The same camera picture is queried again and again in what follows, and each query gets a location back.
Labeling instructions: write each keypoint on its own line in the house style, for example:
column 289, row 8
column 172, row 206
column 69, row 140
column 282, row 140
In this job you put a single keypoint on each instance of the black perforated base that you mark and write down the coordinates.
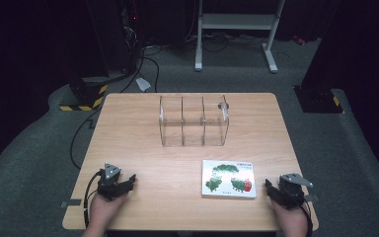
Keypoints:
column 319, row 100

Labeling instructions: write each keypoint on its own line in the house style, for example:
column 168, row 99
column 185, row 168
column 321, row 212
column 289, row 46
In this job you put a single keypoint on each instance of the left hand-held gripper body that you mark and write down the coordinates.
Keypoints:
column 111, row 184

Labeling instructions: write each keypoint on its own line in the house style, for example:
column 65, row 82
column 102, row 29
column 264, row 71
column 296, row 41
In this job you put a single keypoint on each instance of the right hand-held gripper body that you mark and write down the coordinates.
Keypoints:
column 289, row 192

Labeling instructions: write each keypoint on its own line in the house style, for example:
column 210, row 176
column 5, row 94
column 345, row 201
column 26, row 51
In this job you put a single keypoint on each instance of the white picture book with caterpillar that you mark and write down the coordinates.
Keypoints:
column 223, row 189

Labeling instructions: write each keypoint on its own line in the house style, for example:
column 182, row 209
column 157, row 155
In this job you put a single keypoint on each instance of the grey tape strip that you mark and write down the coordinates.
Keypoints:
column 312, row 198
column 70, row 203

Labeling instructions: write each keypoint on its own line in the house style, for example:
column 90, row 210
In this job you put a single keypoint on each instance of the black base with yellow stripes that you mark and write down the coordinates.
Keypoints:
column 84, row 97

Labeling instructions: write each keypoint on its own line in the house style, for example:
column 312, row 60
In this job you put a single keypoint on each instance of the white metal stand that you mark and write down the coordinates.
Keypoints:
column 237, row 21

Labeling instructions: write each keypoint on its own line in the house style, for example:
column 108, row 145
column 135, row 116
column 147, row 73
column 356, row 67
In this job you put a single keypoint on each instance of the white plug on floor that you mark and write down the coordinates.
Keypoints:
column 143, row 84

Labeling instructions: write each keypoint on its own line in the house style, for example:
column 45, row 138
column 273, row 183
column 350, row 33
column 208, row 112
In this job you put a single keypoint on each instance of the clear acrylic divided organizer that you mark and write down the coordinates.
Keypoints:
column 193, row 131

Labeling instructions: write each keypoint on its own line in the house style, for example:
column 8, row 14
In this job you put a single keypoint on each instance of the small red object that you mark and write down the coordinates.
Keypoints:
column 298, row 39

